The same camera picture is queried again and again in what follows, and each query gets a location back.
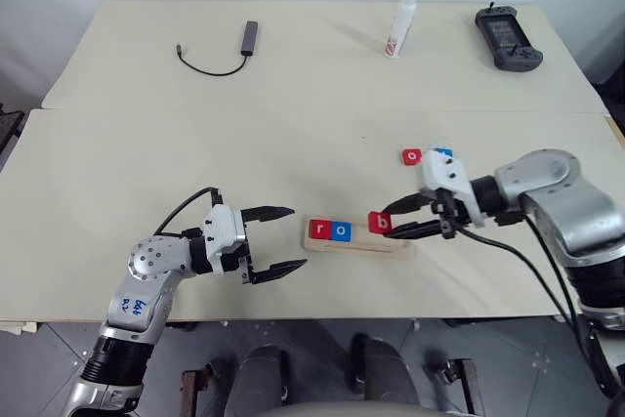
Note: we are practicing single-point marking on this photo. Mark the wooden letter tray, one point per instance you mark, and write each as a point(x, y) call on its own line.
point(361, 247)

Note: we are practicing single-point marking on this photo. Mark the blue letter o block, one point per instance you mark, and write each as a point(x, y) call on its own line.
point(341, 232)

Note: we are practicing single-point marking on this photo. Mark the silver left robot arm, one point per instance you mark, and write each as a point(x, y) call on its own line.
point(146, 261)

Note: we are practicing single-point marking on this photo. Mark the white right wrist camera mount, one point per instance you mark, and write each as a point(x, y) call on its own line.
point(446, 175)

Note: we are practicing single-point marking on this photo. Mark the white plastic bottle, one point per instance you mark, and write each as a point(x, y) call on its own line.
point(399, 26)

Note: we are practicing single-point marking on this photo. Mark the dark rounded shape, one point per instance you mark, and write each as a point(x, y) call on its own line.
point(256, 380)
point(386, 370)

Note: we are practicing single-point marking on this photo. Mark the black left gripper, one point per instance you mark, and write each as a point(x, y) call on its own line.
point(246, 263)

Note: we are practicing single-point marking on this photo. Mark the black equipment beside table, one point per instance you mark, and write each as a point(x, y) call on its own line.
point(10, 131)

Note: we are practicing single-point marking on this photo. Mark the black handheld controller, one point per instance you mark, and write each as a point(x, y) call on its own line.
point(508, 38)

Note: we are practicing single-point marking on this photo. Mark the rusty metal frame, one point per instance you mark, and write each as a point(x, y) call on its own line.
point(464, 385)
point(195, 390)

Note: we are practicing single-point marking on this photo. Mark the red letter b block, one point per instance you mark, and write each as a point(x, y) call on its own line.
point(380, 223)

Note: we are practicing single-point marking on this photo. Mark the red letter r block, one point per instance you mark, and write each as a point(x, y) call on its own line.
point(320, 230)

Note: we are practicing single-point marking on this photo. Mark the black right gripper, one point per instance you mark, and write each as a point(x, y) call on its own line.
point(450, 219)

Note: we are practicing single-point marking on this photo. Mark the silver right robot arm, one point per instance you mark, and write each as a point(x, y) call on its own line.
point(552, 192)

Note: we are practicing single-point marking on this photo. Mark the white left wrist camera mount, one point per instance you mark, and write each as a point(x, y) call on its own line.
point(223, 227)

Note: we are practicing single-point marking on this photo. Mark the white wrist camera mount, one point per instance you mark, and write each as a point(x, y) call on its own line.
point(223, 227)
point(446, 175)

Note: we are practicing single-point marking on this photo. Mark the red letter o block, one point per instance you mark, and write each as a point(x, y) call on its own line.
point(412, 156)

